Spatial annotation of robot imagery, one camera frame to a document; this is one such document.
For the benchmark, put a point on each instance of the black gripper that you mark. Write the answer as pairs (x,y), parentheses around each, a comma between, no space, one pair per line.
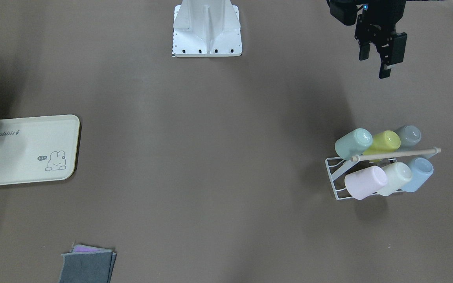
(385,15)

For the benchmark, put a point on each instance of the green plastic cup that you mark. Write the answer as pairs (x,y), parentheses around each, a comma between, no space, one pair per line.
(354,143)

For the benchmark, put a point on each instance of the cream rabbit tray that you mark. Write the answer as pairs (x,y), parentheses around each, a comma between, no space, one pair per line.
(39,149)

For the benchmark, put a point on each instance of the yellow plastic cup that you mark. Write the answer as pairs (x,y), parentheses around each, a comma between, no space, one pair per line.
(384,142)

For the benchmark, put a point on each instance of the grey plastic cup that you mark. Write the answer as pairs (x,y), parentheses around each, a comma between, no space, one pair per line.
(409,135)

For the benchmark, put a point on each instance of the white plastic cup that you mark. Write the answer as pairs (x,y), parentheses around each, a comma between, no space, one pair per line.
(399,174)

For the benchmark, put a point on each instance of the blue plastic cup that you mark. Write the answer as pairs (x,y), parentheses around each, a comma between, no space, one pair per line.
(422,169)

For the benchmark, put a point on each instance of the pink plastic cup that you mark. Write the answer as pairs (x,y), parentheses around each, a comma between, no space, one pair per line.
(365,182)

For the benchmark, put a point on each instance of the grey folded cloth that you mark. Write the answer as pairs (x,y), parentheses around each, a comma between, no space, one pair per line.
(87,264)

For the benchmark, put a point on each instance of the white wire cup rack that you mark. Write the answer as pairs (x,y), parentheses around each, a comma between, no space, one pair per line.
(338,168)

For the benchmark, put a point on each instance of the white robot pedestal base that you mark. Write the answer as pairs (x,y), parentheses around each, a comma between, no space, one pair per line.
(206,28)

